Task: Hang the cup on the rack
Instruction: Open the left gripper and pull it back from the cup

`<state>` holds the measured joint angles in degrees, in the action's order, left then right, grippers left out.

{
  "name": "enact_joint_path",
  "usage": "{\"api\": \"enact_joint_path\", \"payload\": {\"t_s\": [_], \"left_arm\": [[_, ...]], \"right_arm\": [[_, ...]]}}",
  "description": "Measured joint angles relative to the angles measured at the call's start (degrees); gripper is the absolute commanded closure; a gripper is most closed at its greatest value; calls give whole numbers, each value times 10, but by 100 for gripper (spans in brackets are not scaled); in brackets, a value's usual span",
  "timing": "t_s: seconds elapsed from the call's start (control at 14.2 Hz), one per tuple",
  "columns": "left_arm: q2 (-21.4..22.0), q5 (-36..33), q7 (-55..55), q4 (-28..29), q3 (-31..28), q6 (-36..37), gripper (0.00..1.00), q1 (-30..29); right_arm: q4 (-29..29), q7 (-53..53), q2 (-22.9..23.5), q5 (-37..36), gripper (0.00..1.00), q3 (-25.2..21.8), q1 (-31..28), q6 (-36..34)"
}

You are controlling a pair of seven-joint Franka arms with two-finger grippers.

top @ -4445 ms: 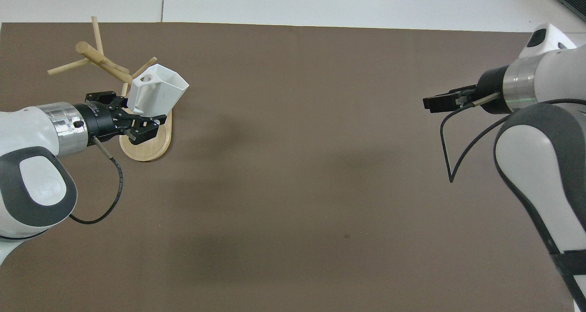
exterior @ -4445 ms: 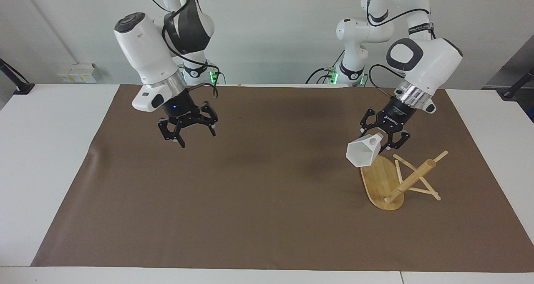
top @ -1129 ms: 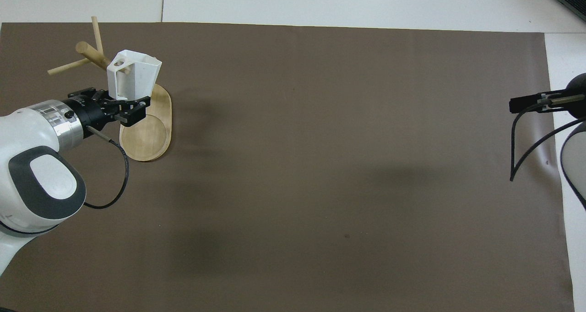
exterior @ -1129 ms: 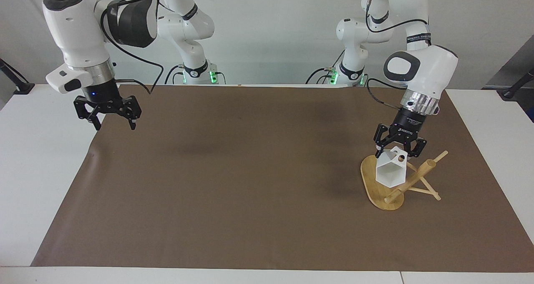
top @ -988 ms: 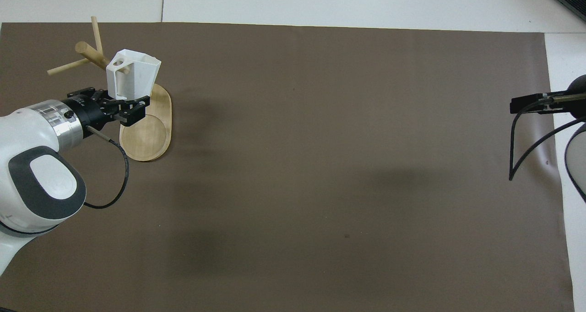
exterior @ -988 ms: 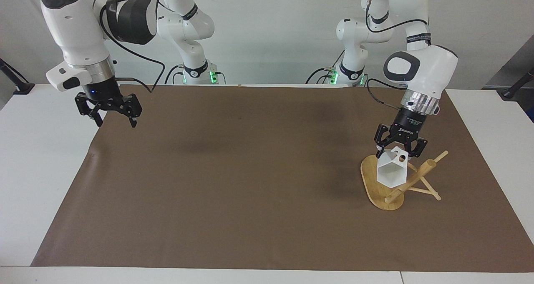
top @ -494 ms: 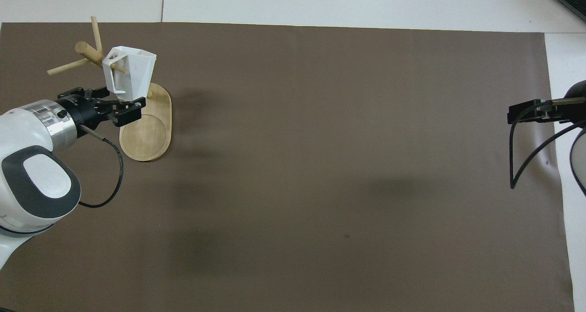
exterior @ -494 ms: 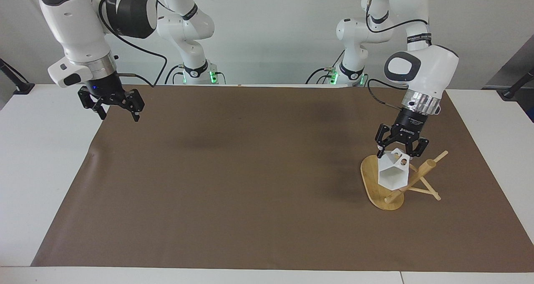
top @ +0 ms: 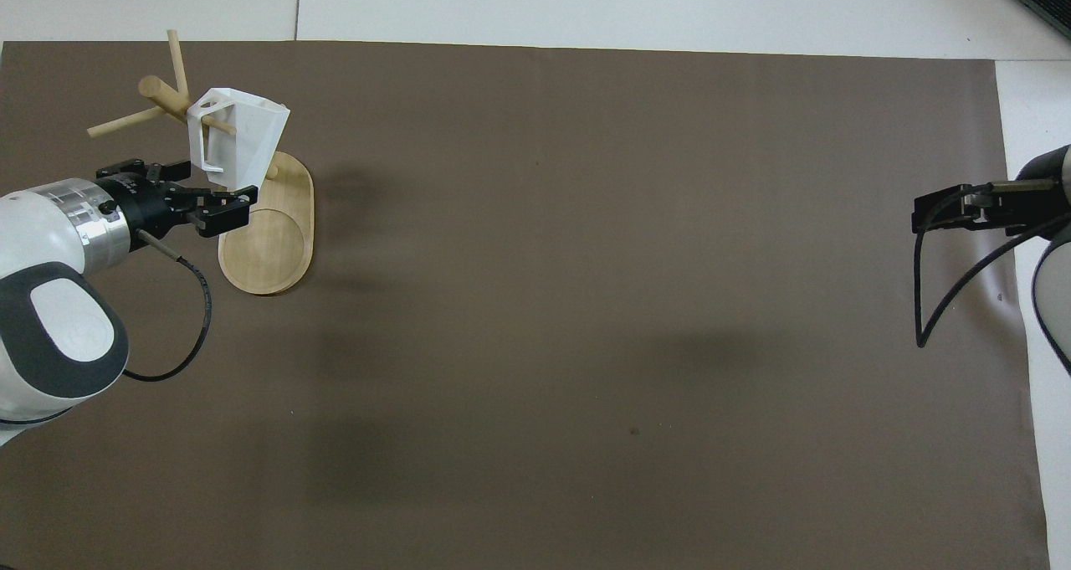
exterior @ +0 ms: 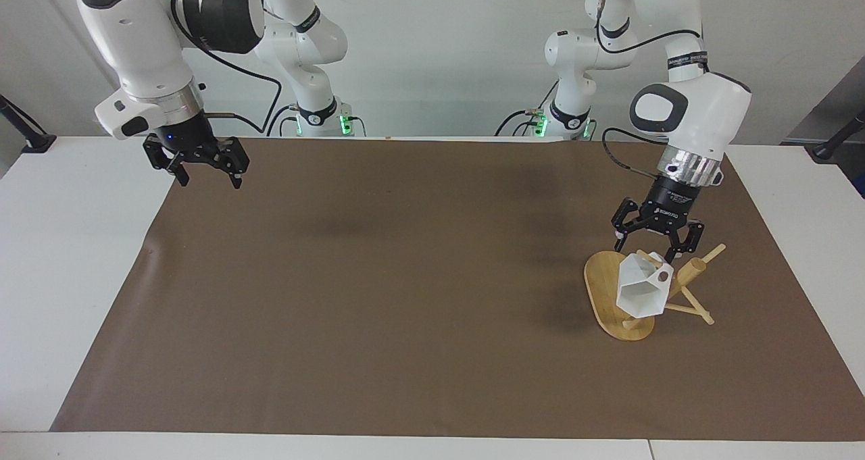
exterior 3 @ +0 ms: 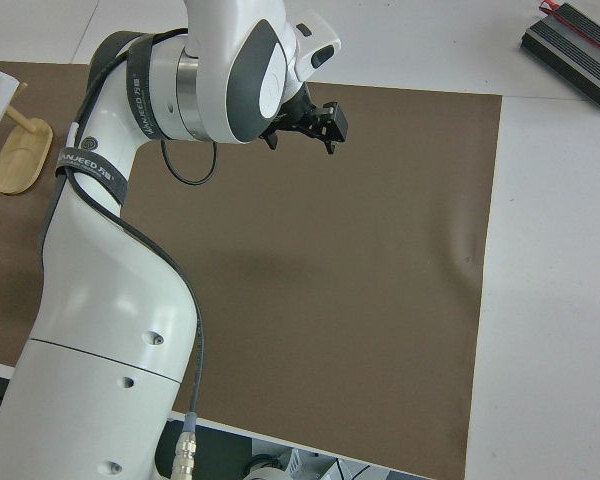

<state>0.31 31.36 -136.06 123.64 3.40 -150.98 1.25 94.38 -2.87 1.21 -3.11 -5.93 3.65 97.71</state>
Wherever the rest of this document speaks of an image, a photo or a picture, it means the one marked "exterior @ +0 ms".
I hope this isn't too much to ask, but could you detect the white faceted cup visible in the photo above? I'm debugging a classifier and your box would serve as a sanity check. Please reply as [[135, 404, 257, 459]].
[[616, 250, 675, 318]]

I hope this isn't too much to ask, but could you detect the wooden cup rack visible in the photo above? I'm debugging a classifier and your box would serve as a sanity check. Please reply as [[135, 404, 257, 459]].
[[583, 243, 728, 342]]

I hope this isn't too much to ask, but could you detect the black stand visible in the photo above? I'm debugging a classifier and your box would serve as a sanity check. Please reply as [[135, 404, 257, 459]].
[[810, 107, 865, 161], [0, 94, 57, 155]]

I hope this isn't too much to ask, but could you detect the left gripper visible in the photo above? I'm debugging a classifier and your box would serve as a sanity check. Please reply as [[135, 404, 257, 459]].
[[611, 176, 706, 265]]

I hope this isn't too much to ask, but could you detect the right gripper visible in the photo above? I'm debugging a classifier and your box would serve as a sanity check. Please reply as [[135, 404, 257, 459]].
[[143, 110, 250, 190]]

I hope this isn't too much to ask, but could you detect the black cable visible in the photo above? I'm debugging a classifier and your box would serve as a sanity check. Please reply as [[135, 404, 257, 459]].
[[495, 80, 560, 137], [169, 0, 284, 120], [595, 0, 708, 55], [601, 127, 661, 181], [266, 104, 299, 138]]

